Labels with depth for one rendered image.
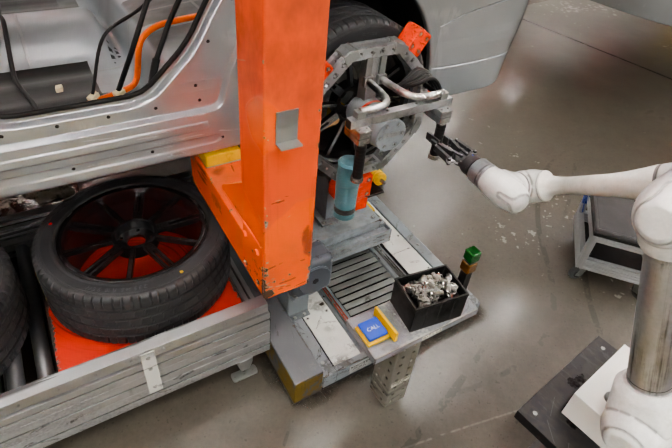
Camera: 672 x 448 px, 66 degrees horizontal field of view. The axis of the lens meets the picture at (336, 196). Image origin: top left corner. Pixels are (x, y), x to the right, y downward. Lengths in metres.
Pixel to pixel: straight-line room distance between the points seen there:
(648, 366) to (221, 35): 1.48
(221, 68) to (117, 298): 0.80
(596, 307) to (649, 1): 2.10
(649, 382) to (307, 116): 1.05
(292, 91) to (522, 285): 1.75
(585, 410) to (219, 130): 1.47
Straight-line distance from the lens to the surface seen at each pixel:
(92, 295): 1.79
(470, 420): 2.15
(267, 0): 1.12
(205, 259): 1.82
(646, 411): 1.55
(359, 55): 1.78
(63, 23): 2.49
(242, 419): 2.04
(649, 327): 1.44
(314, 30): 1.20
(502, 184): 1.69
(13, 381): 1.98
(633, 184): 1.50
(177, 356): 1.84
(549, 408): 1.91
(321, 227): 2.35
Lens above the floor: 1.80
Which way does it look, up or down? 39 degrees down
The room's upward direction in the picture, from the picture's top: 6 degrees clockwise
